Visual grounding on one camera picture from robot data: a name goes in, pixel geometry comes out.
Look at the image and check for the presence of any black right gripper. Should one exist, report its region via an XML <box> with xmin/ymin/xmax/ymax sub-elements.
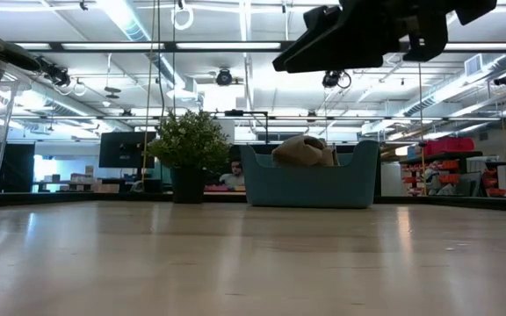
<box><xmin>272</xmin><ymin>0</ymin><xmax>498</xmax><ymax>74</ymax></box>

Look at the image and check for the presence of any beige plush toy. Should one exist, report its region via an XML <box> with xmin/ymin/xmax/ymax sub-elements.
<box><xmin>271</xmin><ymin>134</ymin><xmax>340</xmax><ymax>168</ymax></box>

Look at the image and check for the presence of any black ceiling camera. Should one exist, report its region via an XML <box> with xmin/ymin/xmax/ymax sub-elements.
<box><xmin>215</xmin><ymin>68</ymin><xmax>234</xmax><ymax>87</ymax></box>
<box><xmin>37</xmin><ymin>56</ymin><xmax>72</xmax><ymax>88</ymax></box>
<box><xmin>322</xmin><ymin>69</ymin><xmax>352</xmax><ymax>90</ymax></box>

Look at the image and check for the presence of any black cabinet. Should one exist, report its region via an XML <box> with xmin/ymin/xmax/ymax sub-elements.
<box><xmin>0</xmin><ymin>142</ymin><xmax>36</xmax><ymax>194</ymax></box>

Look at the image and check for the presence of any green plant in black pot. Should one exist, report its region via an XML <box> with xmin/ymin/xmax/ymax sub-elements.
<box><xmin>147</xmin><ymin>109</ymin><xmax>232</xmax><ymax>205</ymax></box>

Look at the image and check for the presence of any black hanging cable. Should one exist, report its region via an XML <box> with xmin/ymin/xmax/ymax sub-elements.
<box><xmin>155</xmin><ymin>0</ymin><xmax>168</xmax><ymax>128</ymax></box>

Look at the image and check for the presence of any white hanging cable ring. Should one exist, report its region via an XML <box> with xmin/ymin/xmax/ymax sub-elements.
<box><xmin>170</xmin><ymin>3</ymin><xmax>195</xmax><ymax>32</ymax></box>

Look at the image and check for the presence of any person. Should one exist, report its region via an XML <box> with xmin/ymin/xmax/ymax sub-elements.
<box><xmin>218</xmin><ymin>160</ymin><xmax>246</xmax><ymax>191</ymax></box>

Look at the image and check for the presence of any black storage shelf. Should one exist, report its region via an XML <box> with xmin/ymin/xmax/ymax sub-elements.
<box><xmin>399</xmin><ymin>151</ymin><xmax>485</xmax><ymax>198</ymax></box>

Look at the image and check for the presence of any black table edge frame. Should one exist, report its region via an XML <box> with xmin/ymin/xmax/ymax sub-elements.
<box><xmin>0</xmin><ymin>191</ymin><xmax>506</xmax><ymax>214</ymax></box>

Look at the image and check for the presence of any teal plastic bin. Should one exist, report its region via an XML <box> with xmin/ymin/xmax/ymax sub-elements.
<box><xmin>239</xmin><ymin>139</ymin><xmax>380</xmax><ymax>209</ymax></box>

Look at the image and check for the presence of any black computer monitor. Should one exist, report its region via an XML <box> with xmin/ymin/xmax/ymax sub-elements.
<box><xmin>98</xmin><ymin>131</ymin><xmax>158</xmax><ymax>169</ymax></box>

